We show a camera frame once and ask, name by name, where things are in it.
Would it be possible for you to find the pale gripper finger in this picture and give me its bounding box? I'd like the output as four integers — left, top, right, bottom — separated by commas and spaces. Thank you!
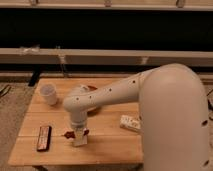
74, 131, 85, 141

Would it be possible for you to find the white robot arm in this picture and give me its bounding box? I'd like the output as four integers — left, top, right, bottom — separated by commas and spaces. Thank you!
63, 64, 210, 171

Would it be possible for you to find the white sponge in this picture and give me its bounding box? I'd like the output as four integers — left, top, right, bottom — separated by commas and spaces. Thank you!
72, 139, 87, 147

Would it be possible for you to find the orange bowl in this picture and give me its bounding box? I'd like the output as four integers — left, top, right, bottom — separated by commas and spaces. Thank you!
80, 84, 98, 115

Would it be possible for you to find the wooden table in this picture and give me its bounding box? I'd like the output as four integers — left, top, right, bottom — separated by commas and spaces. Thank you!
8, 78, 142, 166

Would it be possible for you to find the white plastic cup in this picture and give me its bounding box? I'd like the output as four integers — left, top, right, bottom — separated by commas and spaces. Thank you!
39, 84, 57, 105

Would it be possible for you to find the white snack box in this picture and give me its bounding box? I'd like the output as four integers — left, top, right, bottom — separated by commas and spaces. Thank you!
120, 115, 140, 132

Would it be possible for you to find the black cable left floor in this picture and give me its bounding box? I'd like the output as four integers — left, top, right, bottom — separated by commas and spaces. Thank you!
0, 83, 12, 98

